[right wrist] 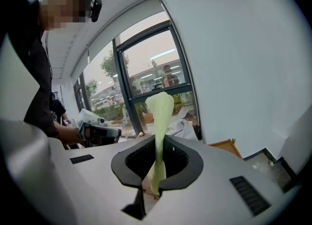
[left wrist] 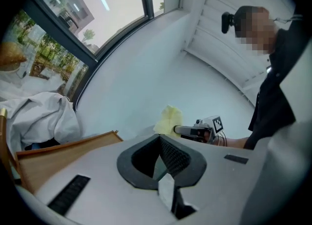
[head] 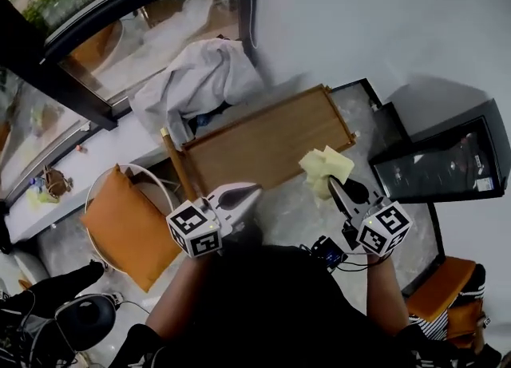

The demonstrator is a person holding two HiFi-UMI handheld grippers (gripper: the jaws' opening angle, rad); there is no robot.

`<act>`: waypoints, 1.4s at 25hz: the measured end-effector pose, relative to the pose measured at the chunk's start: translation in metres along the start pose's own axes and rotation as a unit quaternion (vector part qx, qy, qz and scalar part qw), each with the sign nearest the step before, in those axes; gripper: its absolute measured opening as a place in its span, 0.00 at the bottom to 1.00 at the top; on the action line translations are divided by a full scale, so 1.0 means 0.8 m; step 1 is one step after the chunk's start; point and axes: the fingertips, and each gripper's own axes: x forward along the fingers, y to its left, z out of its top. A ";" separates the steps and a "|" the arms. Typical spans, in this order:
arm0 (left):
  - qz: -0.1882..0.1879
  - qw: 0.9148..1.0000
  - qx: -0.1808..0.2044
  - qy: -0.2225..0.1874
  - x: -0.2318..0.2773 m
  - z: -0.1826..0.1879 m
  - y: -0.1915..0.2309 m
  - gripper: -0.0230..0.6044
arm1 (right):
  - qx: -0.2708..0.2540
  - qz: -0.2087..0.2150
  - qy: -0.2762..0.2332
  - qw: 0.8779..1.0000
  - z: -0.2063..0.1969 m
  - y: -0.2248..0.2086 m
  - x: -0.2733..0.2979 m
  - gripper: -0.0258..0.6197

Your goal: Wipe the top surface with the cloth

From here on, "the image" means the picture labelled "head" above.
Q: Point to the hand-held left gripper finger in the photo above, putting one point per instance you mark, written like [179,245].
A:
[223,188]
[239,212]

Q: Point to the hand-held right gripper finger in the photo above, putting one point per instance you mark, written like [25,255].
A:
[341,199]
[369,200]

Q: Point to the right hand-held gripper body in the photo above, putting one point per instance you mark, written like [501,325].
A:
[383,228]

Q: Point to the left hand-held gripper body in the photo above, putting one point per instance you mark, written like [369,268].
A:
[193,230]

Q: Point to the yellow cloth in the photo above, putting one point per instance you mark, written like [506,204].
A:
[327,163]

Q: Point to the wooden serving cart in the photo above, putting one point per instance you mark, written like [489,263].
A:
[259,143]

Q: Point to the person's right forearm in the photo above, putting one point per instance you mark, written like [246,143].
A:
[383,298]

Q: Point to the person's left forearm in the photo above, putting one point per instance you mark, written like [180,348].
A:
[179,294]

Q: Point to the white round chair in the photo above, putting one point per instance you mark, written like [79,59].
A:
[155,191]

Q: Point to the black device with blue screen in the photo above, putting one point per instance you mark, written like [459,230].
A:
[327,252]

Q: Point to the large orange cushion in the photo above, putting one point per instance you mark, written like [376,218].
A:
[127,230]

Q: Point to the blue fabric bundle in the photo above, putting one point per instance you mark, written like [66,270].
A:
[203,119]

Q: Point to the black glass-door fridge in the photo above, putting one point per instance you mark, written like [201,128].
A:
[439,167]

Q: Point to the orange sofa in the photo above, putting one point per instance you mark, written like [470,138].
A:
[435,290]

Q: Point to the person's black shirt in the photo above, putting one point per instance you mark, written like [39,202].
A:
[271,310]

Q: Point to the grey fabric sheet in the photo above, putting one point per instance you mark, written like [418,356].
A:
[199,75]

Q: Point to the small orange cushion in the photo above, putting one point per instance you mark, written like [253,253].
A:
[465,318]

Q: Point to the small pink bottle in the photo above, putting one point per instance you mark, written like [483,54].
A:
[81,149]

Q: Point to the brown bag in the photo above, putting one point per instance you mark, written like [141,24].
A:
[56,180]

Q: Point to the yellow-green bag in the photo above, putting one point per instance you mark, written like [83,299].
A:
[42,198]

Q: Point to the clear plastic bottle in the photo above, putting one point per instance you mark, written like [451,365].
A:
[36,184]

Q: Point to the black window frame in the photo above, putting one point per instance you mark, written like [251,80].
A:
[60,75]

